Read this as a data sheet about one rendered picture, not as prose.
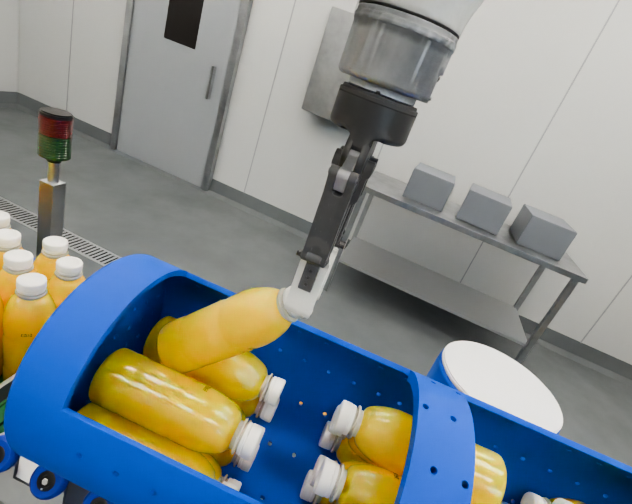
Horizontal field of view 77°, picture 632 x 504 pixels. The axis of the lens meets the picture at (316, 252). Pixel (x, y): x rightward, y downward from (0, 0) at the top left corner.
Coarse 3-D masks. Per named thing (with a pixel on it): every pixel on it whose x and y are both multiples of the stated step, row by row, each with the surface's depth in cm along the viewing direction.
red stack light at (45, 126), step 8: (40, 120) 83; (48, 120) 82; (56, 120) 83; (72, 120) 86; (40, 128) 84; (48, 128) 83; (56, 128) 84; (64, 128) 85; (72, 128) 87; (48, 136) 84; (56, 136) 84; (64, 136) 85; (72, 136) 88
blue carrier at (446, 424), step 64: (128, 256) 51; (64, 320) 42; (128, 320) 57; (64, 384) 40; (320, 384) 65; (384, 384) 61; (64, 448) 41; (128, 448) 39; (320, 448) 64; (448, 448) 41; (512, 448) 60; (576, 448) 52
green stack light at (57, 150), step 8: (40, 136) 84; (40, 144) 85; (48, 144) 85; (56, 144) 85; (64, 144) 86; (40, 152) 86; (48, 152) 85; (56, 152) 86; (64, 152) 87; (56, 160) 87; (64, 160) 88
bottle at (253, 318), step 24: (264, 288) 47; (192, 312) 50; (216, 312) 47; (240, 312) 45; (264, 312) 44; (168, 336) 49; (192, 336) 47; (216, 336) 46; (240, 336) 45; (264, 336) 45; (168, 360) 49; (192, 360) 48; (216, 360) 48
